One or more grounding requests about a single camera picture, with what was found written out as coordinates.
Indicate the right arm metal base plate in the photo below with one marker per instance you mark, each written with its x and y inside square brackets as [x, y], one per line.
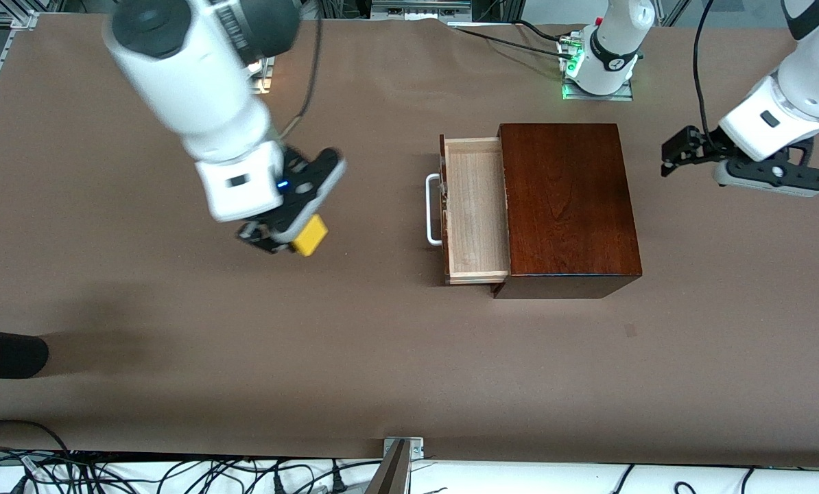
[264, 82]

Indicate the silver metal bracket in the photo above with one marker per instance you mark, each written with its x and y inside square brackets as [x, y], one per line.
[413, 447]

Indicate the brown paper table cover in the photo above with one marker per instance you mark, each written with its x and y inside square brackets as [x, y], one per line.
[245, 329]

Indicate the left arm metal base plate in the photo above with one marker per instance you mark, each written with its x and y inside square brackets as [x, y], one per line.
[598, 97]

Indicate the black power plug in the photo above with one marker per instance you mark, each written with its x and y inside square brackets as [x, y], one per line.
[338, 484]
[280, 486]

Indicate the black cylinder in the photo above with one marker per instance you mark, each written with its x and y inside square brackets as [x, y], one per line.
[5, 353]

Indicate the white foam sheet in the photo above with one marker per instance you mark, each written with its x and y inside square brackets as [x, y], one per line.
[519, 480]

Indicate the grey electronics box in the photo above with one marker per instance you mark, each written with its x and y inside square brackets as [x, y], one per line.
[416, 8]

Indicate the dark brown wooden cabinet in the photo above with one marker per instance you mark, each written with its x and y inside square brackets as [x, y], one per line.
[574, 206]

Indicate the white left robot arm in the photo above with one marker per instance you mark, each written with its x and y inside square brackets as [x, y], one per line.
[615, 41]

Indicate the yellow block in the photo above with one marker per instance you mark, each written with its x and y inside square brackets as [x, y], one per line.
[311, 237]

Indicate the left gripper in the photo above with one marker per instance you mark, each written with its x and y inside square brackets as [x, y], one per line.
[699, 145]

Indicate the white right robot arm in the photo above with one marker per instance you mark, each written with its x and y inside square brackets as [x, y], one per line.
[190, 89]

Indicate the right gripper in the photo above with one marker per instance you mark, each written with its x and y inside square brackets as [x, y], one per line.
[261, 237]

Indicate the dark metal post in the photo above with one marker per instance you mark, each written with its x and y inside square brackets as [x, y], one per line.
[390, 477]

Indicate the aluminium frame profile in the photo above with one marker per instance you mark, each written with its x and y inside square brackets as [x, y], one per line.
[25, 19]

